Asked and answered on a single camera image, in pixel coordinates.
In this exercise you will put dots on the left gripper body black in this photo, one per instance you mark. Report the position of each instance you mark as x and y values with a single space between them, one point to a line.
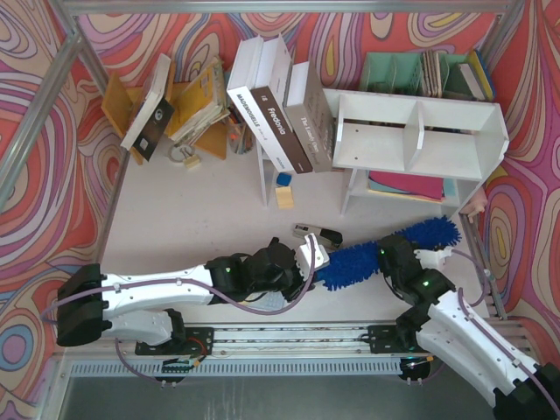
300 277

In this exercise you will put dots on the green desk organizer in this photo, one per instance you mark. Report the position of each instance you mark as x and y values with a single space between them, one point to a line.
430 73

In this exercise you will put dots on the pink toy pig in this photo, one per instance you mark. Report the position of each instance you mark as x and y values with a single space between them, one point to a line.
475 205

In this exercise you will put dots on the grey Lonely Ones book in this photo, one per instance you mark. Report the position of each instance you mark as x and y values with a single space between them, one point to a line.
310 116

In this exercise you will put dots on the coloured paper stack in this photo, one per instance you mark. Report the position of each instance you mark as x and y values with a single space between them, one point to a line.
415 187

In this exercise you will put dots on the yellow books stack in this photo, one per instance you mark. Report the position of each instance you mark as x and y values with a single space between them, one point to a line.
199 105

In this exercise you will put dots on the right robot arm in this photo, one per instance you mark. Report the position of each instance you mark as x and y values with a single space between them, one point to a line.
442 322

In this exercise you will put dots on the white Mademoiselle book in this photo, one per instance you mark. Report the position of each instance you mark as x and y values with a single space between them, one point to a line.
241 81

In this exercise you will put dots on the blue small box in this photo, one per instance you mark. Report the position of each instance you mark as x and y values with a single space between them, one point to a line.
283 179

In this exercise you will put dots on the brown Fredonia book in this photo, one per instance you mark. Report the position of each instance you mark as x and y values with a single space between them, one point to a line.
271 87

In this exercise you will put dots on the yellow sticky note pad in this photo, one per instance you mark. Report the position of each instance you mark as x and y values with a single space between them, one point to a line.
284 197

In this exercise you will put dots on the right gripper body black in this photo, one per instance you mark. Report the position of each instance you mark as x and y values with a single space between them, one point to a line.
384 259

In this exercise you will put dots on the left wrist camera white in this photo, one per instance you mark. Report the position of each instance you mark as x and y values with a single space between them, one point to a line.
311 255

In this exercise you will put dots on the white bookshelf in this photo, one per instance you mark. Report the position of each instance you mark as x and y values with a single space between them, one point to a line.
463 141

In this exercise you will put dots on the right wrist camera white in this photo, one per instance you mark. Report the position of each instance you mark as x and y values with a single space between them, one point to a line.
433 259

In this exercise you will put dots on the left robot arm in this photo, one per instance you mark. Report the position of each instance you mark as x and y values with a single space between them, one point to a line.
91 304

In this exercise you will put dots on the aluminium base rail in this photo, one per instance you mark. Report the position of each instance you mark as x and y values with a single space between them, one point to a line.
250 350

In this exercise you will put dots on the yellow wooden book rack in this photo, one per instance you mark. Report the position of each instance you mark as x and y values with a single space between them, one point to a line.
118 102

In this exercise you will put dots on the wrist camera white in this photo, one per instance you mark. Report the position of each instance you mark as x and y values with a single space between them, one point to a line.
433 259
311 255

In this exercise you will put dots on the calculator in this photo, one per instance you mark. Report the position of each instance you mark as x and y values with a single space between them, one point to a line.
271 301

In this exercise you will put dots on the blue microfiber duster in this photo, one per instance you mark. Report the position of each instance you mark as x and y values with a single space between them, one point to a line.
359 262

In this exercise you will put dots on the black white book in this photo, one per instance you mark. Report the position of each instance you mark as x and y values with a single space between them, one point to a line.
151 112

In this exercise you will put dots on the beige black stapler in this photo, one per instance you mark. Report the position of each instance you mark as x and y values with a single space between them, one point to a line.
330 239

